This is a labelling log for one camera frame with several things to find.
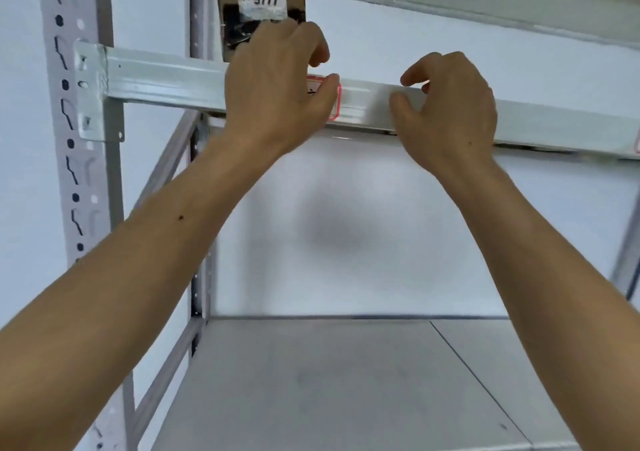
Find person's left hand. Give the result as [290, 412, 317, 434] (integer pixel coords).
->
[223, 18, 342, 158]

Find person's right hand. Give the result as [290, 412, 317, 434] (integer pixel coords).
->
[389, 51, 499, 178]

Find red bordered white label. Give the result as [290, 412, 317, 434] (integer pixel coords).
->
[306, 74, 343, 120]

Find person's right forearm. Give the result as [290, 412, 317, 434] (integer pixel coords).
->
[434, 156, 640, 451]

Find person's left forearm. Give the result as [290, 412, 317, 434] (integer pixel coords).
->
[0, 132, 297, 451]

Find shiny brown labelled package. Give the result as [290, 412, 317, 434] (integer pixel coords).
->
[216, 0, 307, 63]

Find grey perforated rack upright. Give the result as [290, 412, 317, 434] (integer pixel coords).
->
[38, 0, 137, 451]
[187, 0, 217, 357]

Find grey metal side brace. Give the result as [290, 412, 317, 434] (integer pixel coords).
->
[132, 110, 202, 212]
[131, 316, 207, 441]

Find grey metal shelf board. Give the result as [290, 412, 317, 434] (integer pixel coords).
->
[150, 317, 583, 451]

